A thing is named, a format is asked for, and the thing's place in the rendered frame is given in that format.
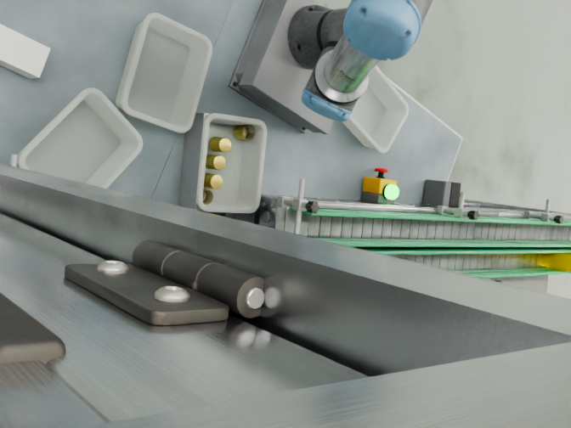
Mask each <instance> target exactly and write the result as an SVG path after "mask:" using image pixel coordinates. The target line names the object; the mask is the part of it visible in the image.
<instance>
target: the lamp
mask: <svg viewBox="0 0 571 428"><path fill-rule="evenodd" d="M382 194H383V197H384V198H385V199H386V200H395V199H396V198H397V197H398V196H399V188H398V187H397V186H396V185H393V184H390V183H388V184H386V185H385V186H384V188H383V191H382Z"/></svg>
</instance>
